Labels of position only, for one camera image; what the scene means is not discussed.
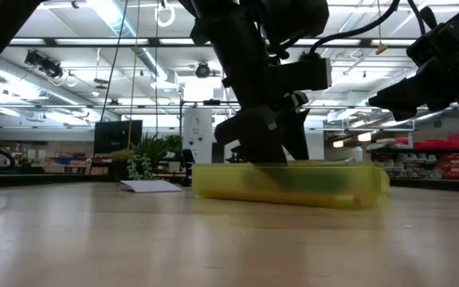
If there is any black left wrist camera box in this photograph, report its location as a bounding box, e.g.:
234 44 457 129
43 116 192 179
267 57 333 93

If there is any black ceiling dome camera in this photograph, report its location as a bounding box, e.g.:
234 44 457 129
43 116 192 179
194 61 212 80

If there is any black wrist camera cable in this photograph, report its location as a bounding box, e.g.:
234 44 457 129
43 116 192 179
300 0 400 61

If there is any white cabinet machine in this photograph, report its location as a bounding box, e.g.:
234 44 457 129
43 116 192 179
181 107 214 164

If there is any yellow hanging cable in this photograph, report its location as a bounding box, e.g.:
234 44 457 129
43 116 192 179
127 0 141 151

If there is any cluttered background workbench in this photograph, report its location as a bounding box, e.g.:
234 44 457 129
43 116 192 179
0 149 95 175

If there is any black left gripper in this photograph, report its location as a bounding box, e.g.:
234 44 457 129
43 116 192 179
212 92 312 164

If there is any black computer monitor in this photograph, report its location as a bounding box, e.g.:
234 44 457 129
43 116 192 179
93 120 144 155

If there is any black upright stand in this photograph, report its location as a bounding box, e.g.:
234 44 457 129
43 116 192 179
180 148 196 187

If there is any small green potted succulent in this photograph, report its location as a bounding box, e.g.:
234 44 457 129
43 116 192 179
111 132 184 182

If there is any black hanging cable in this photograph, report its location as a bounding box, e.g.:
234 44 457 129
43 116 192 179
100 0 129 123

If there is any yellow translucent pencil case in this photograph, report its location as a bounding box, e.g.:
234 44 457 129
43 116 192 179
191 160 390 211

